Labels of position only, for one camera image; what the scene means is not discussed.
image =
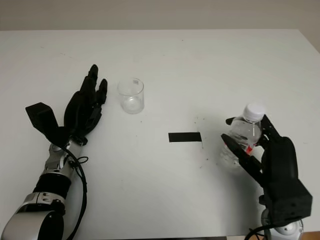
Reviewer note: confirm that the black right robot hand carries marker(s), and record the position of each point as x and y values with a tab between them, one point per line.
280	162

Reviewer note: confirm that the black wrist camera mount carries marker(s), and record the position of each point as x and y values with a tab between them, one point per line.
45	120
290	202

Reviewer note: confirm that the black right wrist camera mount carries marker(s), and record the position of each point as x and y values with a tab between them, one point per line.
290	202

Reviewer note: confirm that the black tape strip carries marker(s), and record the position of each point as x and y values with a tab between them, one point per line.
185	137

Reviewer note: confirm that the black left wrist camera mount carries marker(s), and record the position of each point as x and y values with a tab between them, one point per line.
45	120

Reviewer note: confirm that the clear glass cup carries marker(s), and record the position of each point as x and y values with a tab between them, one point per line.
131	96

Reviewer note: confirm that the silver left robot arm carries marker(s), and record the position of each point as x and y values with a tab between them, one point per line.
37	200

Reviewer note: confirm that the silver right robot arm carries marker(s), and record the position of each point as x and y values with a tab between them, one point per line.
285	230

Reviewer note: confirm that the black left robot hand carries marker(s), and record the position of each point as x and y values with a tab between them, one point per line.
80	110

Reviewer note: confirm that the clear plastic water bottle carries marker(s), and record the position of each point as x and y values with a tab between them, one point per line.
243	132

